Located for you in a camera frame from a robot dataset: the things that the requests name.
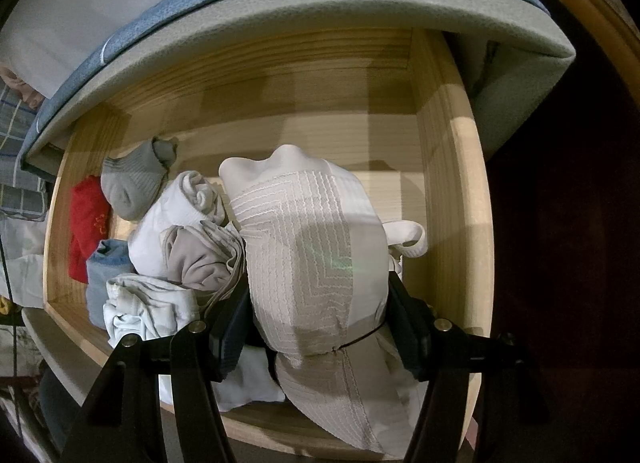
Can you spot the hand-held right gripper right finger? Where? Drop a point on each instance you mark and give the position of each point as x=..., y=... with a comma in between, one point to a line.
x=406, y=338

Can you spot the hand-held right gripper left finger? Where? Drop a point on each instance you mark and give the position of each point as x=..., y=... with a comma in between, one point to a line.
x=232, y=335

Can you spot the white sock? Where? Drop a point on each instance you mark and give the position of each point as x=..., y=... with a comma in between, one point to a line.
x=160, y=228

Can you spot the beige textured sock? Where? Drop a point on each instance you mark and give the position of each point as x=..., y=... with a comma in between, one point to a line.
x=310, y=223

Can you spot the gray sock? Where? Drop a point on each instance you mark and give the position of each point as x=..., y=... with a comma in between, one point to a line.
x=130, y=183

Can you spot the red underwear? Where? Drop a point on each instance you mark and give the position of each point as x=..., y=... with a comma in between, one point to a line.
x=85, y=223

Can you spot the wooden drawer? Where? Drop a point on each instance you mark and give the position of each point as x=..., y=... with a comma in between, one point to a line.
x=325, y=103

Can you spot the beige underwear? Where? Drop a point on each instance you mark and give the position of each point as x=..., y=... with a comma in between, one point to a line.
x=200, y=263

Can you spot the pale crumpled underwear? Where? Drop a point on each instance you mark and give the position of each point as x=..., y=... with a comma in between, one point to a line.
x=150, y=308

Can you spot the white cloth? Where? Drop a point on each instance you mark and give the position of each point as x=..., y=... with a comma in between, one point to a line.
x=250, y=383

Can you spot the white plastic bag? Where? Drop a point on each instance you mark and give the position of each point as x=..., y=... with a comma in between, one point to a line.
x=20, y=253

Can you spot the gray plaid cloth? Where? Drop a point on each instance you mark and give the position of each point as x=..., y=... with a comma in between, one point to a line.
x=15, y=138

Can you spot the white box with teal mark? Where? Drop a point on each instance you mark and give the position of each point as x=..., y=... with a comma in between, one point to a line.
x=125, y=3

